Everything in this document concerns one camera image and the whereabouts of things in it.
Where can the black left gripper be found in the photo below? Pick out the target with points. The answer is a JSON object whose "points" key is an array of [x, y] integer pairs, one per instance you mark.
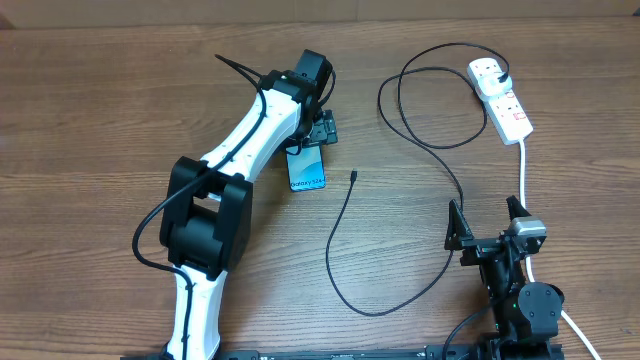
{"points": [[322, 129]]}

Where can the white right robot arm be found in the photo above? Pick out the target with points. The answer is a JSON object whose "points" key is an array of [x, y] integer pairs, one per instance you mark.
{"points": [[526, 313]]}

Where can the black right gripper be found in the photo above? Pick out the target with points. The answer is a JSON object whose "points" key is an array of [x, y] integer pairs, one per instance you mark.
{"points": [[458, 239]]}

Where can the white power strip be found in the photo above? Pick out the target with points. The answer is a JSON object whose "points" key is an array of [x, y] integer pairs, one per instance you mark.
{"points": [[505, 111]]}

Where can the white charger plug adapter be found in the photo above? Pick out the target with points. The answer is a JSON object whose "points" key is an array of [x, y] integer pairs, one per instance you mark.
{"points": [[491, 86]]}

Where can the Samsung Galaxy smartphone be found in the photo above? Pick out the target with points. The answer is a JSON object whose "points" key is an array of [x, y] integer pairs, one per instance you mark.
{"points": [[305, 168]]}

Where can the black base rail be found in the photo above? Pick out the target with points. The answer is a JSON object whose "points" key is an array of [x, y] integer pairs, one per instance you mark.
{"points": [[430, 352]]}

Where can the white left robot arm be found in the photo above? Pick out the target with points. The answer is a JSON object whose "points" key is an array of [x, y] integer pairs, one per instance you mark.
{"points": [[206, 223]]}

